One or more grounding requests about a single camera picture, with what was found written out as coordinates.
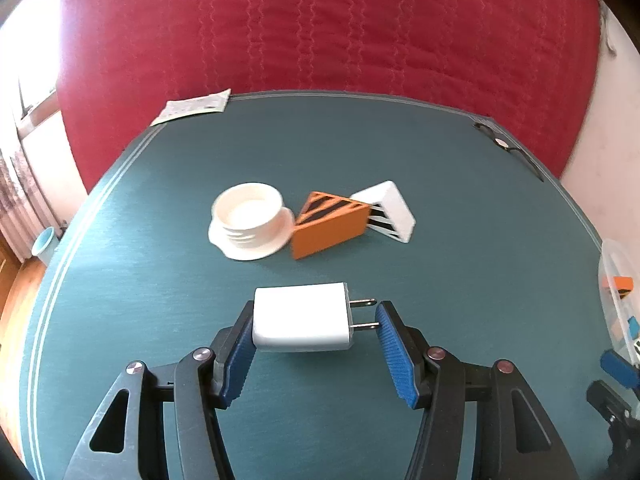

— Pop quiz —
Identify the white threaded plastic cap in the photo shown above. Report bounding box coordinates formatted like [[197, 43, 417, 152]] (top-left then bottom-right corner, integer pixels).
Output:
[[207, 182, 295, 261]]

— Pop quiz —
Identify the white power adapter plug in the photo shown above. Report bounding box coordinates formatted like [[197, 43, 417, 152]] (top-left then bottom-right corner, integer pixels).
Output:
[[252, 283, 378, 353]]

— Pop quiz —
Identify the white paper sheet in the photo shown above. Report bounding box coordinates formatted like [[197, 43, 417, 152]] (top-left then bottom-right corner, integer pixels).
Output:
[[151, 89, 231, 126]]

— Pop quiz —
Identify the light blue cup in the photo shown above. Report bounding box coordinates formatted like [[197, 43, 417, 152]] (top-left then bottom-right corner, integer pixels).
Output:
[[32, 226, 60, 266]]

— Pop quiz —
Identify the red quilted sofa back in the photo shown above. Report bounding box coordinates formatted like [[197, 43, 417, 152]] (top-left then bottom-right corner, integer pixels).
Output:
[[58, 0, 600, 188]]

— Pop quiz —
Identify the orange black striped wedge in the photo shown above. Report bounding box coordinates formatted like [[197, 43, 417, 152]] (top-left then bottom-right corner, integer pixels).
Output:
[[601, 275, 634, 300]]

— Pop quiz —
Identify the blue wedge block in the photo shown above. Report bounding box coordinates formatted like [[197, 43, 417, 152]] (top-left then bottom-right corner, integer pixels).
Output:
[[627, 316, 640, 340]]

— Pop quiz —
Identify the white wedge striped side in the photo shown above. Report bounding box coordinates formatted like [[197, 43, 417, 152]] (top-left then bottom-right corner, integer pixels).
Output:
[[350, 180, 416, 244]]

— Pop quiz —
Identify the patterned sheer curtain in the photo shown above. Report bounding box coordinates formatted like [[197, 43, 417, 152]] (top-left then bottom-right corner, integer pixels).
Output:
[[1, 142, 61, 262]]

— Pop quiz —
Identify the black strap with disc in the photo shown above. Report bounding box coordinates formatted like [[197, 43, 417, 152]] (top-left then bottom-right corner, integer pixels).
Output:
[[472, 120, 546, 182]]

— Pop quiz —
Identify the orange block striped top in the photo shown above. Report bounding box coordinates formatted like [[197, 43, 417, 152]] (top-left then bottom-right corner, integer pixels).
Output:
[[291, 191, 371, 260]]

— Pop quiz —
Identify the clear plastic bowl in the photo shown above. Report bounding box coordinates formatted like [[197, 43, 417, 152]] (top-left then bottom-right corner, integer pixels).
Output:
[[598, 238, 639, 367]]

